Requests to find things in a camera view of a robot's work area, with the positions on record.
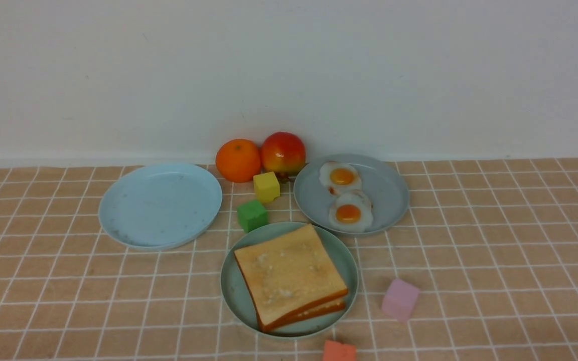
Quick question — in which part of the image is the fried egg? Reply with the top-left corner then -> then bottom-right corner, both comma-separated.
319,161 -> 362,196
328,190 -> 374,233

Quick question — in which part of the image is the toast slice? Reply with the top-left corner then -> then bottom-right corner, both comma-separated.
234,224 -> 349,326
256,298 -> 347,333

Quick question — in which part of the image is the yellow foam cube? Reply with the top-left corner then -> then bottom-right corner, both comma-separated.
253,171 -> 280,204

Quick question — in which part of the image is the red yellow apple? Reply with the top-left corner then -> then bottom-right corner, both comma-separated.
260,132 -> 307,176

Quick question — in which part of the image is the green foam cube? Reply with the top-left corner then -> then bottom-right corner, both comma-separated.
237,199 -> 269,233

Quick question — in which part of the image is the orange fruit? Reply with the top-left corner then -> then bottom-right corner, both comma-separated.
215,138 -> 261,183

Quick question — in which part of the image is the grey blue plate right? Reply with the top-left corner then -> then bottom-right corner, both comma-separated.
294,153 -> 410,237

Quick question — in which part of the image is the green centre plate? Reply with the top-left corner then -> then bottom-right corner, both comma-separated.
220,222 -> 359,340

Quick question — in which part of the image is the light blue plate left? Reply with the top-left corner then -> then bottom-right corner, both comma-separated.
98,163 -> 223,252

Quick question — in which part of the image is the pink foam cube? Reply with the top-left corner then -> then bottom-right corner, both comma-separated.
381,278 -> 420,322

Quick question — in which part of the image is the red orange foam cube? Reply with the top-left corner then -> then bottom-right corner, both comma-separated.
322,340 -> 356,361

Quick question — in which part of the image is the checkered orange tablecloth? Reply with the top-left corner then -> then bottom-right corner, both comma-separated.
0,158 -> 578,360

